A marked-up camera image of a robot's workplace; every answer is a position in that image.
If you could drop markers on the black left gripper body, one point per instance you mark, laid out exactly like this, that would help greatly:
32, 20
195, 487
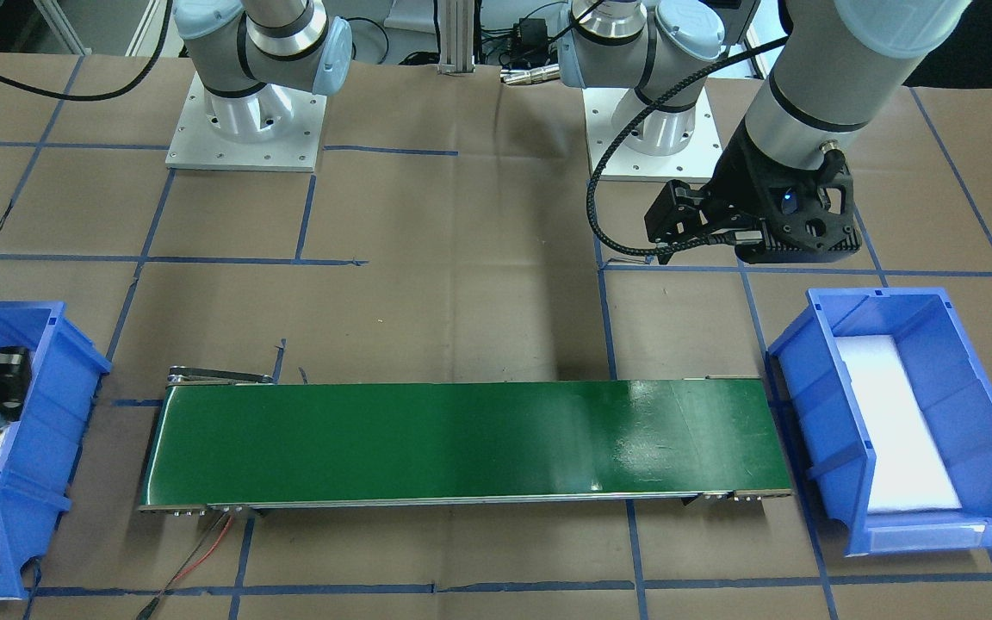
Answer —
744, 181

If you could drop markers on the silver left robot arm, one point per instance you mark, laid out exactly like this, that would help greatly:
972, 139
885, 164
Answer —
839, 62

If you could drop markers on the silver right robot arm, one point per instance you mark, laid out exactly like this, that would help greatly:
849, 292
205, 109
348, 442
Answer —
260, 66

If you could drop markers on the blue storage bin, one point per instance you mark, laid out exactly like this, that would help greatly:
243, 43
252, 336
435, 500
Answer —
950, 385
38, 457

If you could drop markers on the green conveyor belt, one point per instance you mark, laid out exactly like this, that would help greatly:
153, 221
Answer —
222, 446

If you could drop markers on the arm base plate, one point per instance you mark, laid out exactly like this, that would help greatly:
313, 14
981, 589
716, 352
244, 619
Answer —
275, 129
683, 145

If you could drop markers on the aluminium frame post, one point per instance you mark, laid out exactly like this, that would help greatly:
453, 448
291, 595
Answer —
457, 26

